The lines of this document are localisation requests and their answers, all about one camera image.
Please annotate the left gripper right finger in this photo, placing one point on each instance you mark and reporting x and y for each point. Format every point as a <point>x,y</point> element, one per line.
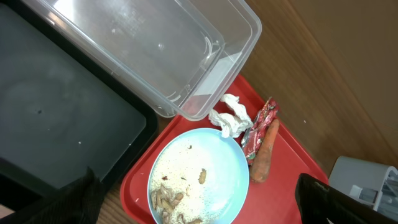
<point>319,203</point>

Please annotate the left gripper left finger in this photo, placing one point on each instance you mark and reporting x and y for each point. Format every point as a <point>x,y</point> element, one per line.
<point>76,203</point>

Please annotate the orange carrot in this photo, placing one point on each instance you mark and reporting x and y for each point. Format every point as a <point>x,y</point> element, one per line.
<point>259,170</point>

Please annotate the red snack wrapper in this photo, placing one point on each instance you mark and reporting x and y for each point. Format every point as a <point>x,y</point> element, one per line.
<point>253,137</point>

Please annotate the white tissue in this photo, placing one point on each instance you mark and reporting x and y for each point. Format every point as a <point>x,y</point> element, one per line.
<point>232,125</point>

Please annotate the light blue plate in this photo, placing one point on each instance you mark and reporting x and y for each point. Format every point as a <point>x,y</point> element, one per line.
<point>198,177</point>

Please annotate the black tray bin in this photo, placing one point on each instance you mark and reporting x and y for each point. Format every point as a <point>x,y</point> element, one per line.
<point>61,113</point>

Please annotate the clear plastic bin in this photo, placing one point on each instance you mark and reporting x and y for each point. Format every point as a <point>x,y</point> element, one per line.
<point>178,56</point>

